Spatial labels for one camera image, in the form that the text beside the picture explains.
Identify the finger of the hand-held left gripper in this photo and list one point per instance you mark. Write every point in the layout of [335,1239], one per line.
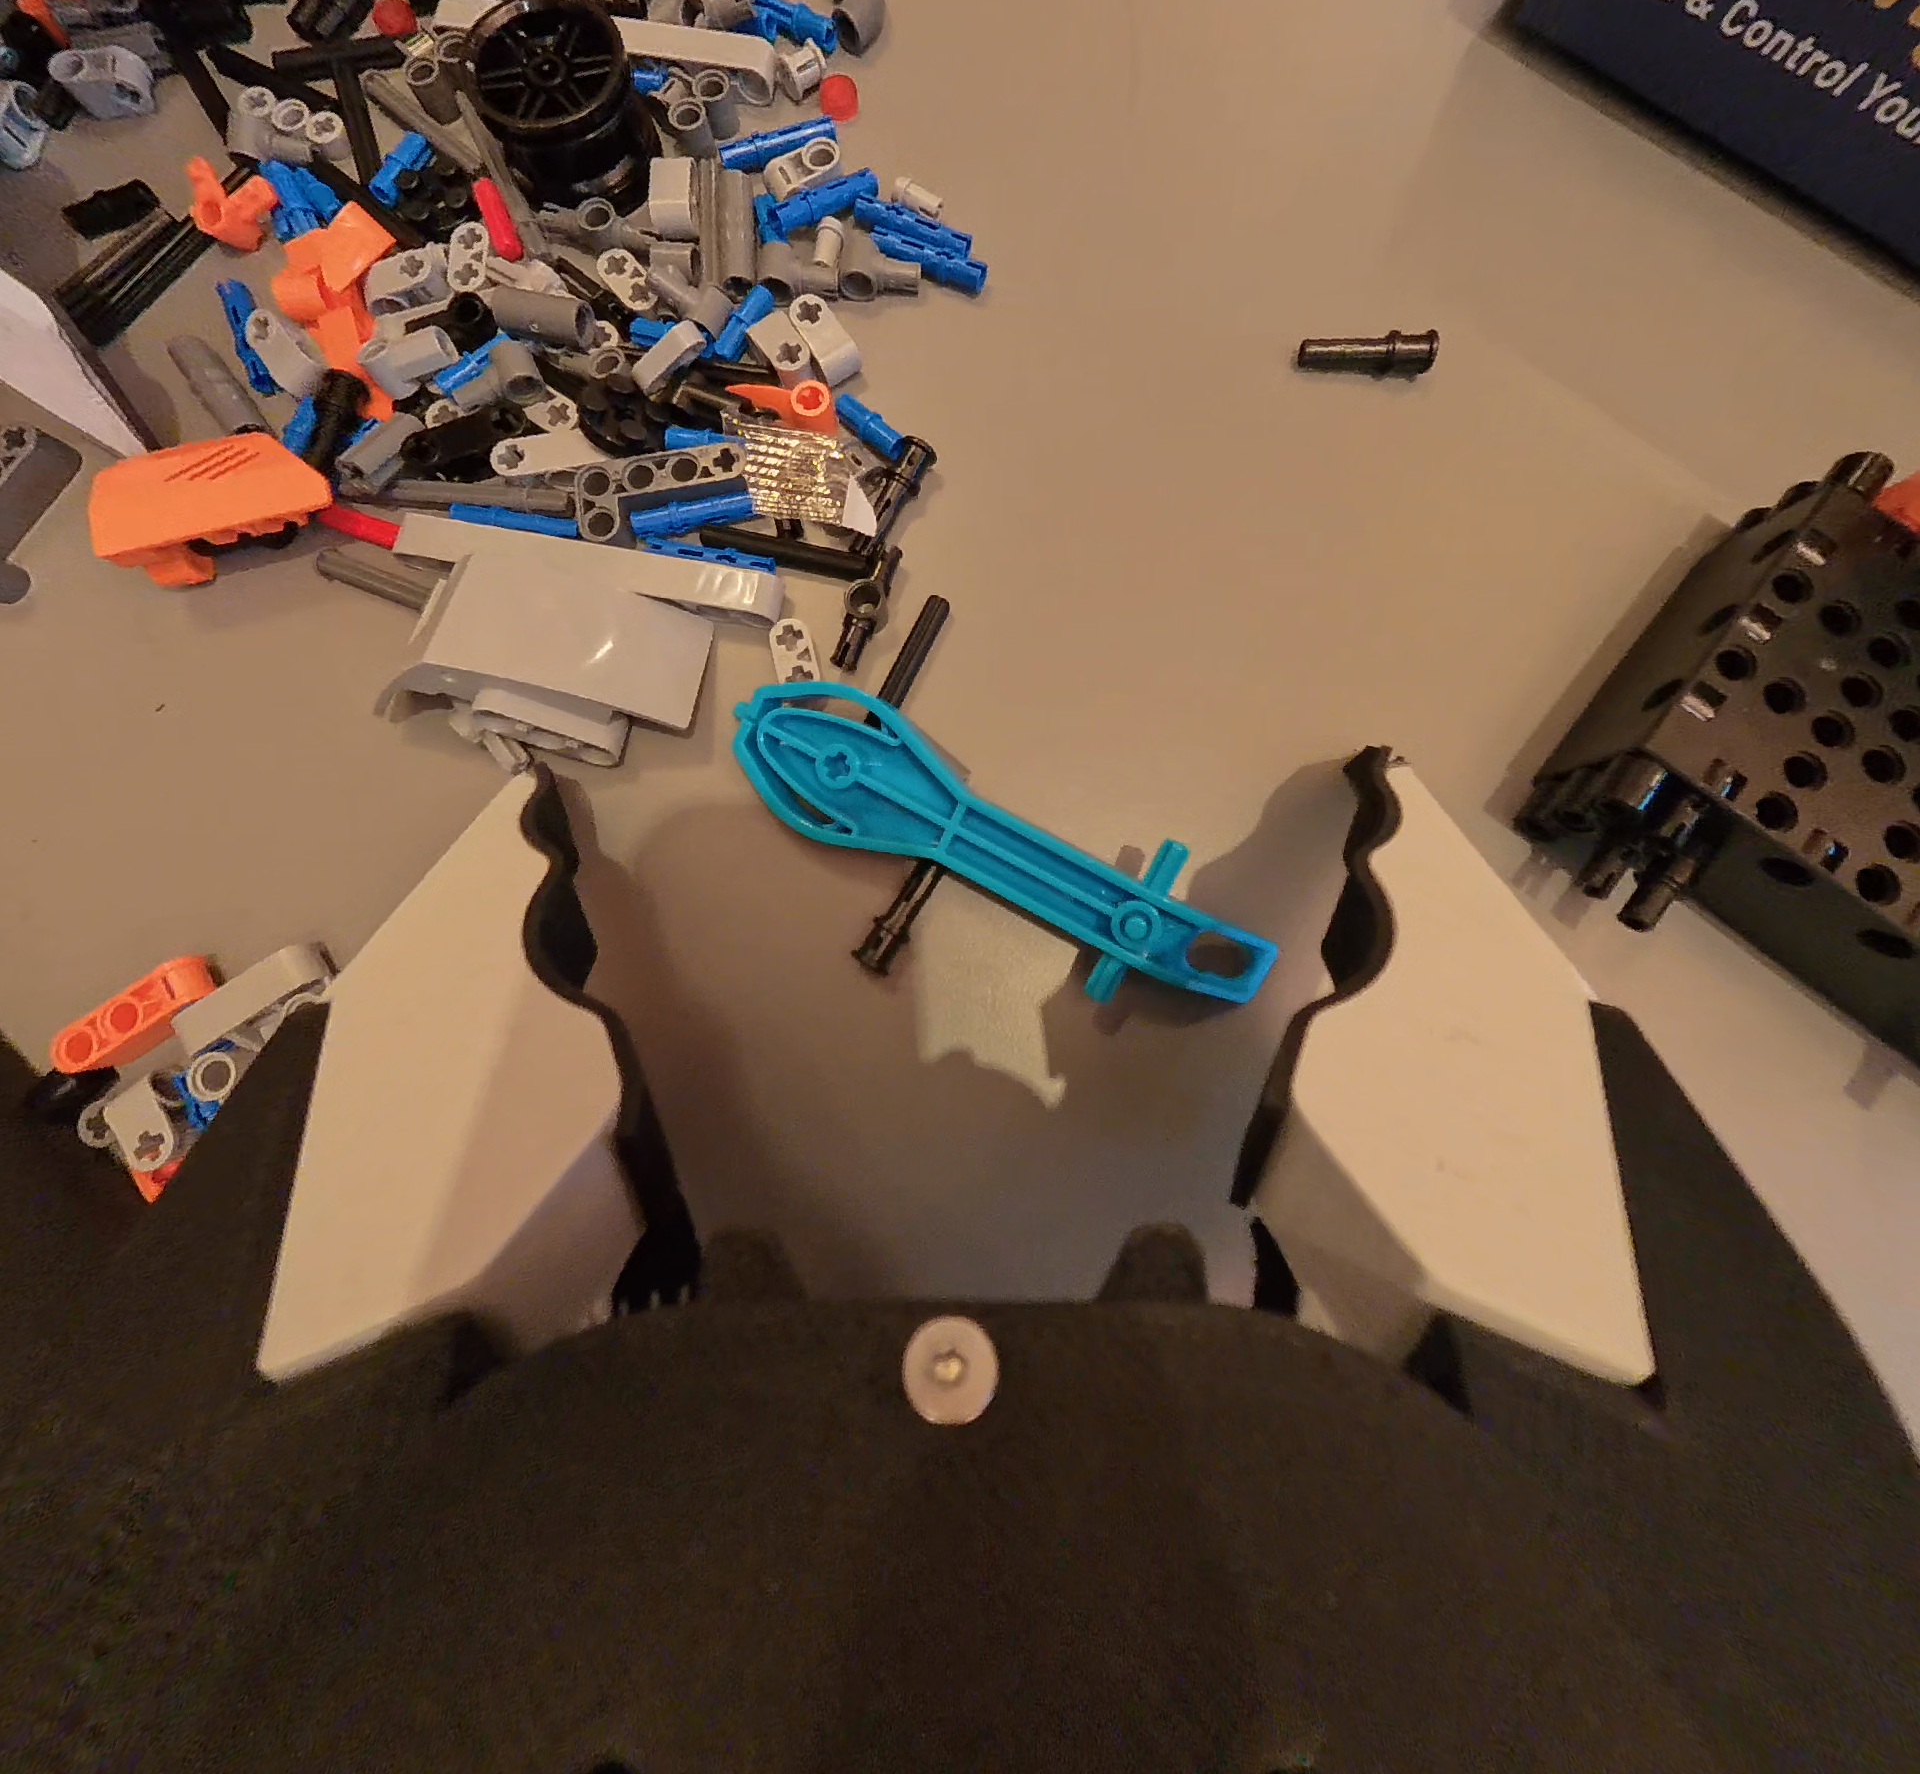
[68,380]

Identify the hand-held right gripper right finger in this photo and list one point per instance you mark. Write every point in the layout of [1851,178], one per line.
[1472,1115]

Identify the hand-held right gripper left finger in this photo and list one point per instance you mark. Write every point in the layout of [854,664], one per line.
[436,1115]

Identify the orange wedge piece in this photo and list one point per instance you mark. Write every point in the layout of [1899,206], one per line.
[212,499]

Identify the orange holed beam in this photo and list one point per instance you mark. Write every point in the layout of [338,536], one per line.
[129,1010]

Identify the grey curved panel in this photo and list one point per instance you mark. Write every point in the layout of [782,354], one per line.
[572,651]

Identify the pile of building kit parts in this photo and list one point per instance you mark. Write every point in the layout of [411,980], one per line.
[602,305]

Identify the black axle pin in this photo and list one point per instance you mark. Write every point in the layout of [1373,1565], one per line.
[907,786]
[873,612]

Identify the black connector pin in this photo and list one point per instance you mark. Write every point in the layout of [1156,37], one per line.
[1368,349]

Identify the robot kit box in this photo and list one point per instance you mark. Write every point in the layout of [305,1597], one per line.
[1771,4]

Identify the grey frame piece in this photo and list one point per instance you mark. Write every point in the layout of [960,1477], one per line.
[225,1054]

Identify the black base plate assembly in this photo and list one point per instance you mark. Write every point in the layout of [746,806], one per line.
[1771,755]

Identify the cyan frame piece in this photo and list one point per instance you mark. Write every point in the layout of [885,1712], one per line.
[962,831]

